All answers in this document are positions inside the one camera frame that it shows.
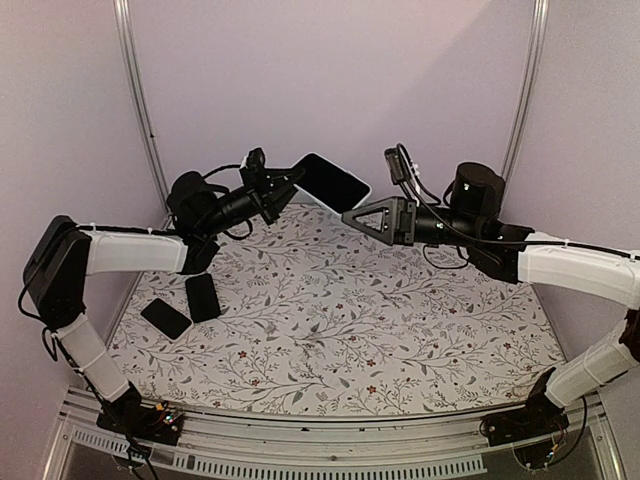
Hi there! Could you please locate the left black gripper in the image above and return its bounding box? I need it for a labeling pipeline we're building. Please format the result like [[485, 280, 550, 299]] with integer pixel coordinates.
[[199, 165, 308, 237]]

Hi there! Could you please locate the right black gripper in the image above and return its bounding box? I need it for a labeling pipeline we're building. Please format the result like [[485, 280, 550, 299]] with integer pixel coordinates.
[[343, 194, 482, 247]]

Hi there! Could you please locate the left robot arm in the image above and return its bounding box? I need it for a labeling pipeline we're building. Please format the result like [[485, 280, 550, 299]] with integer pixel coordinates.
[[19, 165, 304, 434]]

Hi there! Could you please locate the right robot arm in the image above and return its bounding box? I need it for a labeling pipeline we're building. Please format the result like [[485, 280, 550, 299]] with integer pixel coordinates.
[[342, 162, 639, 436]]

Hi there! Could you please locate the black phone middle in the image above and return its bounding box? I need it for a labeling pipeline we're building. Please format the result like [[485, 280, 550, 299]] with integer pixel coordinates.
[[185, 273, 221, 323]]

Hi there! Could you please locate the black phone with white edge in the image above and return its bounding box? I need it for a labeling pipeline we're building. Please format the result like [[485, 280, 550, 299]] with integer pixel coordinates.
[[141, 298, 193, 341]]

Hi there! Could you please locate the floral patterned table mat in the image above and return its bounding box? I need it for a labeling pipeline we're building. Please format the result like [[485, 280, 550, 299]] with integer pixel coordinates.
[[109, 204, 564, 416]]

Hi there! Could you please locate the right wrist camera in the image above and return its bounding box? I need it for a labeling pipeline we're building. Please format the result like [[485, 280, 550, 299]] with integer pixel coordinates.
[[384, 144, 418, 200]]

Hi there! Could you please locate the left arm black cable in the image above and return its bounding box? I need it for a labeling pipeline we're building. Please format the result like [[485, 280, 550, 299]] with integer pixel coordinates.
[[202, 162, 246, 181]]

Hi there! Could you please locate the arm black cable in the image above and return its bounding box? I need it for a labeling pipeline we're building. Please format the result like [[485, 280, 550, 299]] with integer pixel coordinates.
[[202, 162, 246, 181], [395, 143, 640, 261]]

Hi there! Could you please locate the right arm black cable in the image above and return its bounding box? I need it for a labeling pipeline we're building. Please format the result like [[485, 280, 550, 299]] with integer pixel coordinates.
[[395, 143, 640, 261]]

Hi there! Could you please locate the left aluminium frame post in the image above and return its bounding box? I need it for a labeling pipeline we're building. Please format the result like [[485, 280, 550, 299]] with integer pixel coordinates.
[[113, 0, 169, 213]]

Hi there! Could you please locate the aluminium frame post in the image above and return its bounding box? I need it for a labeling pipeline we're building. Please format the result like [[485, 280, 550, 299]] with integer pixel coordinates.
[[113, 0, 169, 213], [499, 0, 550, 181]]

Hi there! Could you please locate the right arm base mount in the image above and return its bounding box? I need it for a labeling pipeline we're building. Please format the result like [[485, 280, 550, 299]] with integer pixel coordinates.
[[479, 407, 569, 470]]

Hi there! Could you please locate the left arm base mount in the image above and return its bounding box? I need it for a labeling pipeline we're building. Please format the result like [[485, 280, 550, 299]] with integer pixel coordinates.
[[96, 402, 184, 446]]

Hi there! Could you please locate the right aluminium frame post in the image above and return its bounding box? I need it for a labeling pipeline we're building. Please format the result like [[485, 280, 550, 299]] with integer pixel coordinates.
[[499, 0, 550, 181]]

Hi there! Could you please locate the front aluminium rail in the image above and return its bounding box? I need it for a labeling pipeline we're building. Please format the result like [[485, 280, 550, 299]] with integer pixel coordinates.
[[44, 388, 627, 479]]

